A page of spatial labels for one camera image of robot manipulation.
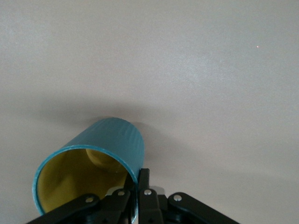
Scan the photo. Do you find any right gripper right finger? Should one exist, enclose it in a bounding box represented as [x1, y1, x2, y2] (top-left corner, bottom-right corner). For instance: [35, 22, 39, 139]
[137, 168, 241, 224]

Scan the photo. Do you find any teal cup with handle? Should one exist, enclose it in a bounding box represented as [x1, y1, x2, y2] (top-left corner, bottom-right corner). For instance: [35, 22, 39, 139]
[32, 117, 146, 222]

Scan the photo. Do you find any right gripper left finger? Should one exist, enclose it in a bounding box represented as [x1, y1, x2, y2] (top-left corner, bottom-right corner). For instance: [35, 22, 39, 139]
[25, 174, 137, 224]

